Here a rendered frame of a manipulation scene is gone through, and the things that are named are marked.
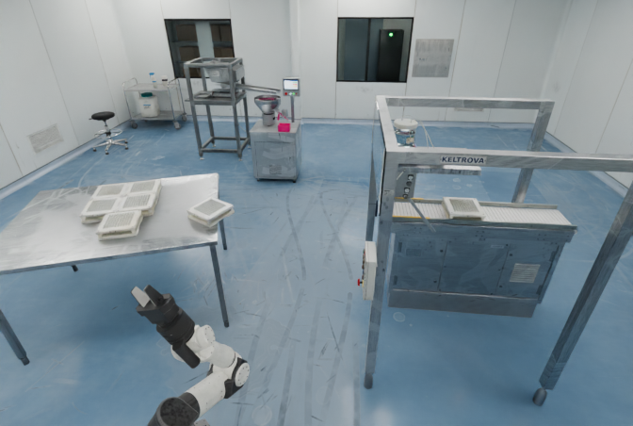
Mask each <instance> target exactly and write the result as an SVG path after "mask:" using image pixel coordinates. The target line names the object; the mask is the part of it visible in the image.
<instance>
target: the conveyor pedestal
mask: <svg viewBox="0 0 633 426"><path fill-rule="evenodd" d="M565 243H566V242H562V243H560V242H558V244H557V245H550V241H533V240H516V239H499V238H486V240H485V241H479V238H466V237H449V236H432V235H415V234H410V235H409V237H408V238H407V237H403V236H402V234H398V233H392V236H391V243H390V252H389V259H388V268H387V275H386V278H387V302H388V307H396V308H409V309H421V310H434V311H447V312H460V313H472V314H484V315H498V316H510V317H522V318H531V317H532V315H533V312H534V310H535V307H536V305H537V303H542V300H543V297H544V294H545V292H546V290H547V287H548V285H549V282H550V280H551V277H552V275H553V272H554V270H555V268H556V266H557V263H558V261H559V259H560V255H561V252H562V250H563V247H564V245H565Z"/></svg>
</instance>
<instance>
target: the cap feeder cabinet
mask: <svg viewBox="0 0 633 426"><path fill-rule="evenodd" d="M262 122H263V120H262V119H259V120H258V121H257V122H256V124H255V125H254V126H253V128H252V129H251V130H250V136H251V146H252V165H253V174H254V176H255V178H258V180H257V181H258V182H259V181H260V180H259V178H268V179H293V180H294V181H293V183H296V181H295V180H297V177H298V174H299V171H300V166H301V125H300V124H301V120H295V122H294V123H292V122H291V120H289V121H286V120H279V121H278V120H276V123H275V124H274V125H270V126H269V127H268V126H267V125H264V124H262ZM279 123H291V129H290V131H289V132H278V124H279Z"/></svg>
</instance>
